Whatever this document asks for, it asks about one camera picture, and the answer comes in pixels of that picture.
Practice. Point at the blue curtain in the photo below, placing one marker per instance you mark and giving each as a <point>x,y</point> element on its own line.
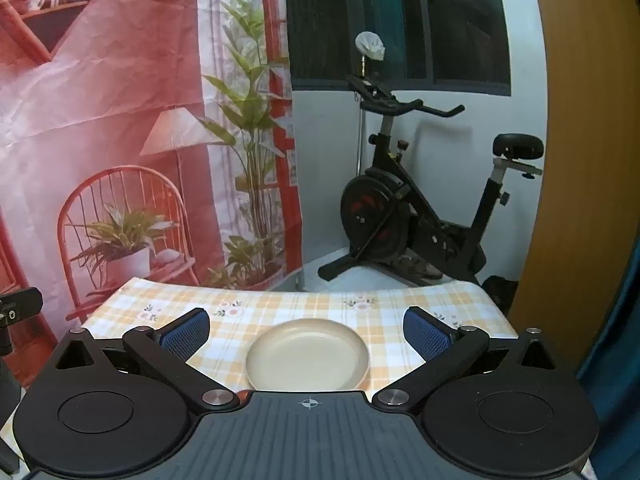
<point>620,360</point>

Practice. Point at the printed red backdrop cloth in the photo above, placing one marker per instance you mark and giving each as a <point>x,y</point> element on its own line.
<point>125,60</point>

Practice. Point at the brown sandals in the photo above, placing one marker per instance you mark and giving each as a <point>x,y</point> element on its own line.
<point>420,267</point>

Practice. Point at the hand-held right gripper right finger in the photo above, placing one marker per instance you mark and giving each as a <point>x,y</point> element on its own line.
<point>427,335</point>

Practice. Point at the thin metal pole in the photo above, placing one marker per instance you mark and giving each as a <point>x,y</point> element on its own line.
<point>359,125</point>

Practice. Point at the white plastic cover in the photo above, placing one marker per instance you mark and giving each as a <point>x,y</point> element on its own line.
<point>370,45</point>

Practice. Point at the wooden door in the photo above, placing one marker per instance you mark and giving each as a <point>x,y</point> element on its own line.
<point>585,160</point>

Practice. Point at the beige round plate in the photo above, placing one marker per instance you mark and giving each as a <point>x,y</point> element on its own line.
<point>305,355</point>

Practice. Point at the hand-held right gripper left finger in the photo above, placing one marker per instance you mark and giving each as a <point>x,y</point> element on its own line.
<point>185,332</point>

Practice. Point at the dark window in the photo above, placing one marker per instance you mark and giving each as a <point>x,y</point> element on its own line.
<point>450,25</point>

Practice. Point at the black exercise bike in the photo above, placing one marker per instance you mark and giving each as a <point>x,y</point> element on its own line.
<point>375,210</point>

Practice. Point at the yellow checkered floral tablecloth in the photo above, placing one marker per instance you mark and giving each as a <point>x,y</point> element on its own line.
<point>310,302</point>

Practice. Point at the black bag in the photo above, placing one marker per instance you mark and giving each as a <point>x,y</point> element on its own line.
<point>500,295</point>

